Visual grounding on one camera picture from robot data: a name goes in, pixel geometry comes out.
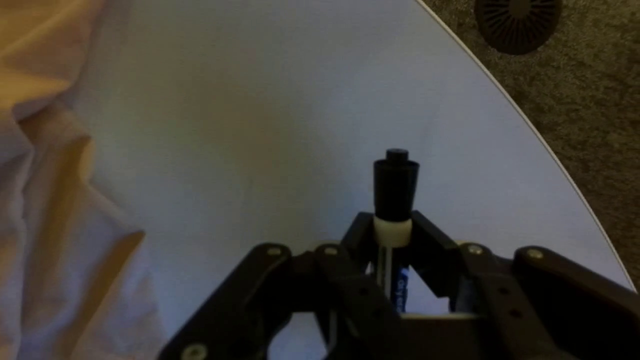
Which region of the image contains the black dry erase marker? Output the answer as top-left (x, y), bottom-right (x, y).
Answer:
top-left (369, 147), bottom-right (424, 317)

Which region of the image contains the peach cloth towel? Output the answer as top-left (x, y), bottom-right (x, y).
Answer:
top-left (0, 0), bottom-right (168, 360)

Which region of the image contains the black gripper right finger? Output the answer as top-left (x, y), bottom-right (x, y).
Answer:
top-left (408, 211), bottom-right (640, 360)

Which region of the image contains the round black ribbed disc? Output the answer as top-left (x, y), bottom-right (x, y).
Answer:
top-left (474, 0), bottom-right (564, 57)

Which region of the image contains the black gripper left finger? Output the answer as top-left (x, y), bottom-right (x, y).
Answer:
top-left (158, 211), bottom-right (405, 360)

